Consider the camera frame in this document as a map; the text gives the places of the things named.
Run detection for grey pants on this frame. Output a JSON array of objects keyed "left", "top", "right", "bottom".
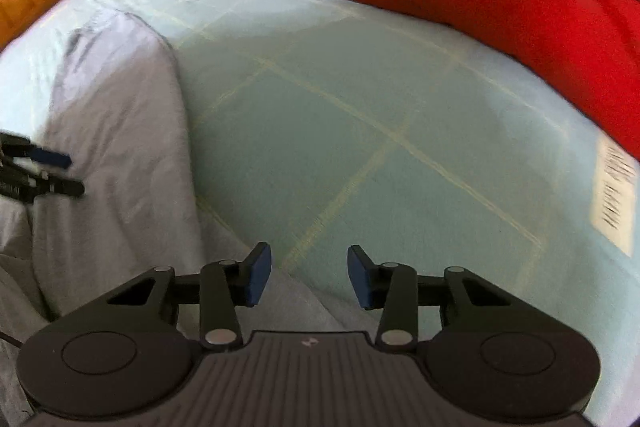
[{"left": 0, "top": 9, "right": 381, "bottom": 427}]

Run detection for light blue checked bed sheet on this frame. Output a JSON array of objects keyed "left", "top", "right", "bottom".
[{"left": 0, "top": 0, "right": 640, "bottom": 427}]

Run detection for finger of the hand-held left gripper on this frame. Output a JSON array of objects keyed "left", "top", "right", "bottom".
[
  {"left": 0, "top": 132, "right": 72, "bottom": 169},
  {"left": 0, "top": 161, "right": 85, "bottom": 204}
]

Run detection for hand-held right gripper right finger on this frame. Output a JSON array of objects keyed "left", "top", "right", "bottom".
[{"left": 347, "top": 244, "right": 543, "bottom": 351}]

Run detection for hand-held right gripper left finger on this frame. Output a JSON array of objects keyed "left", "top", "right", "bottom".
[{"left": 75, "top": 242, "right": 273, "bottom": 351}]

